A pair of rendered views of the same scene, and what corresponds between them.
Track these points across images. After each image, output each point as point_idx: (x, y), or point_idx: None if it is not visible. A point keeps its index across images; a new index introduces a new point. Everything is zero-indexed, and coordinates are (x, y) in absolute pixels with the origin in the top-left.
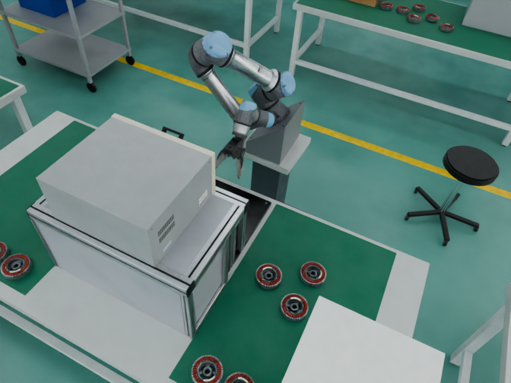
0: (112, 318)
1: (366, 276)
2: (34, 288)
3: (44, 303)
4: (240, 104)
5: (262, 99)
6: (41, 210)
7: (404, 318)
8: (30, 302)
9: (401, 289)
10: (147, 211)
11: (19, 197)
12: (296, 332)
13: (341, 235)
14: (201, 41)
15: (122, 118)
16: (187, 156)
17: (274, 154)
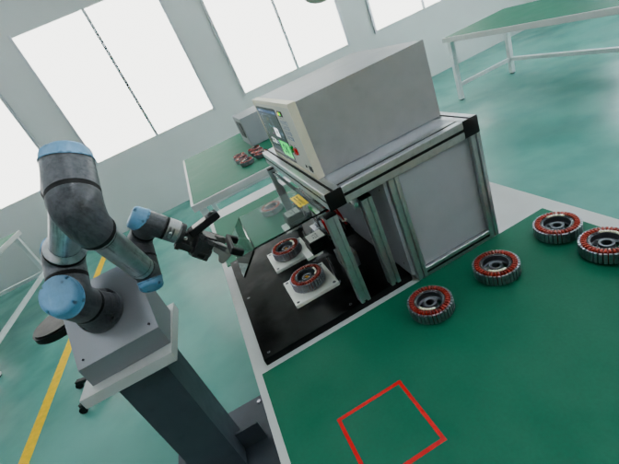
0: None
1: (246, 210)
2: (529, 214)
3: (515, 202)
4: (141, 215)
5: (89, 281)
6: (455, 117)
7: (257, 192)
8: (533, 203)
9: (239, 204)
10: (341, 59)
11: (582, 358)
12: None
13: (223, 235)
14: (69, 155)
15: (286, 101)
16: (274, 92)
17: (161, 303)
